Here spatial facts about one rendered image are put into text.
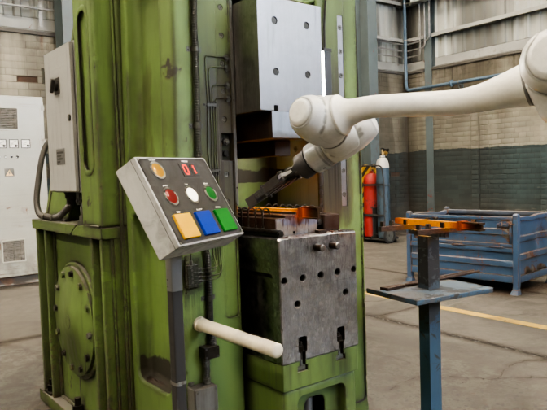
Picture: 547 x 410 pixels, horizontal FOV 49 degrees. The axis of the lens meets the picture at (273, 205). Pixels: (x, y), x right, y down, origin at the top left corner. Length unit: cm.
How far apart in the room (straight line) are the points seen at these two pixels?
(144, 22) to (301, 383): 149
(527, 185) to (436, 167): 179
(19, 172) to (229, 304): 519
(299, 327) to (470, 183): 888
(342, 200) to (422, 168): 898
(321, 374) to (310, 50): 120
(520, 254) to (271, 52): 400
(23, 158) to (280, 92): 529
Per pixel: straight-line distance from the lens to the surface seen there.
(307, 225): 222
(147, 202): 163
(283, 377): 218
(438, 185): 1128
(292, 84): 221
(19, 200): 717
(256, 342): 185
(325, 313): 225
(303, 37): 228
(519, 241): 567
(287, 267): 210
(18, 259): 719
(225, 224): 179
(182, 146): 208
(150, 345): 251
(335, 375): 235
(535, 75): 123
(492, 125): 1067
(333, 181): 250
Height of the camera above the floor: 114
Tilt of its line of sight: 3 degrees down
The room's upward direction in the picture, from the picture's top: 2 degrees counter-clockwise
